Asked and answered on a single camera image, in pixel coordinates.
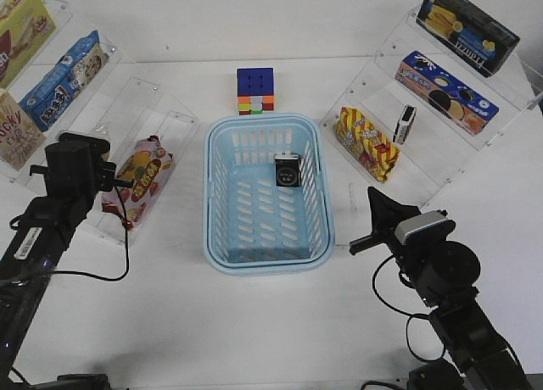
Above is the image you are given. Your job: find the blue sandwich cookie box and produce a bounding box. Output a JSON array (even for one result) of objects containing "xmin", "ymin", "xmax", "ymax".
[{"xmin": 395, "ymin": 51, "xmax": 500, "ymax": 136}]

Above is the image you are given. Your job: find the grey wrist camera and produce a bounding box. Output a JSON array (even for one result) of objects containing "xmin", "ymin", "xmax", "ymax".
[{"xmin": 395, "ymin": 210, "xmax": 456, "ymax": 246}]

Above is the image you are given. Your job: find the clear acrylic shelf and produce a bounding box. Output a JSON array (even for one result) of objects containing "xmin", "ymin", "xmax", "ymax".
[
  {"xmin": 0, "ymin": 0, "xmax": 200, "ymax": 247},
  {"xmin": 320, "ymin": 9, "xmax": 542, "ymax": 205}
]

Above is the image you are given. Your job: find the black yellow cracker box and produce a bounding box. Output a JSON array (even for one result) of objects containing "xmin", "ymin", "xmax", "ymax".
[{"xmin": 416, "ymin": 0, "xmax": 520, "ymax": 77}]

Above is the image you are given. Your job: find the clear acrylic left shelf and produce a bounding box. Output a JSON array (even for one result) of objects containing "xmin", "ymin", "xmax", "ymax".
[{"xmin": 0, "ymin": 0, "xmax": 200, "ymax": 247}]

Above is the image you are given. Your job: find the beige Pocky box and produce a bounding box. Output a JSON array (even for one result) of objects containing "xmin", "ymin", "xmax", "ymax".
[{"xmin": 1, "ymin": 89, "xmax": 46, "ymax": 170}]

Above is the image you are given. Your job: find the black tissue pack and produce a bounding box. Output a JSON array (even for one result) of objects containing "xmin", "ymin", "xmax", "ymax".
[{"xmin": 274, "ymin": 153, "xmax": 301, "ymax": 187}]

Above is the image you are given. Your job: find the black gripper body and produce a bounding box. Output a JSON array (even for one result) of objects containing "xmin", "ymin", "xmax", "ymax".
[
  {"xmin": 350, "ymin": 232, "xmax": 481, "ymax": 305},
  {"xmin": 29, "ymin": 131, "xmax": 132, "ymax": 198}
]

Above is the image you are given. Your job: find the blue chocolate chip cookie box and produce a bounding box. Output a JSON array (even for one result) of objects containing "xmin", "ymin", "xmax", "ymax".
[{"xmin": 20, "ymin": 30, "xmax": 109, "ymax": 132}]

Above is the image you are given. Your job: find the pink strawberry cake package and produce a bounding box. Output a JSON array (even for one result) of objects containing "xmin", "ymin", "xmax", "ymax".
[{"xmin": 101, "ymin": 135, "xmax": 175, "ymax": 230}]

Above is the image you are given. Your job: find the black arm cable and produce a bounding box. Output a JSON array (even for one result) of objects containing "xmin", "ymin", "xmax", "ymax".
[
  {"xmin": 371, "ymin": 253, "xmax": 451, "ymax": 364},
  {"xmin": 8, "ymin": 181, "xmax": 131, "ymax": 283}
]

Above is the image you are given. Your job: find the small black white box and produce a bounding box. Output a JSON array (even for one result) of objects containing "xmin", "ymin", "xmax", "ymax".
[{"xmin": 393, "ymin": 105, "xmax": 417, "ymax": 145}]

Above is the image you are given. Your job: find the clear acrylic right shelf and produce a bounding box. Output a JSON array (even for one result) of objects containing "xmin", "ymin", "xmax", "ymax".
[{"xmin": 320, "ymin": 9, "xmax": 542, "ymax": 205}]

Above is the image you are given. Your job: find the light blue plastic basket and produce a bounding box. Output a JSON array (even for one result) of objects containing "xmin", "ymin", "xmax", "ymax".
[{"xmin": 203, "ymin": 113, "xmax": 335, "ymax": 276}]

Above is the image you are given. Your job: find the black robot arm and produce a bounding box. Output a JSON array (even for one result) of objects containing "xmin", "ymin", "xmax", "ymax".
[
  {"xmin": 1, "ymin": 131, "xmax": 123, "ymax": 389},
  {"xmin": 350, "ymin": 187, "xmax": 530, "ymax": 389}
]

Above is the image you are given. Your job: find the green yellow snack box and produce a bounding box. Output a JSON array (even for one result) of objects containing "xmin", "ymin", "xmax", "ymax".
[{"xmin": 1, "ymin": 0, "xmax": 56, "ymax": 89}]

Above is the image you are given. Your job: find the yellow red snack bag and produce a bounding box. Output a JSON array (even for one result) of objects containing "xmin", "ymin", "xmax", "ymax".
[{"xmin": 333, "ymin": 106, "xmax": 400, "ymax": 182}]

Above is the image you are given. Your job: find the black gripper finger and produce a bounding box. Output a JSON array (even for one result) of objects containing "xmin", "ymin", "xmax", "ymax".
[{"xmin": 367, "ymin": 187, "xmax": 421, "ymax": 242}]

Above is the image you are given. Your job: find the multicoloured puzzle cube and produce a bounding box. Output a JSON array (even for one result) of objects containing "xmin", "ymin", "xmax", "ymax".
[{"xmin": 237, "ymin": 67, "xmax": 275, "ymax": 115}]

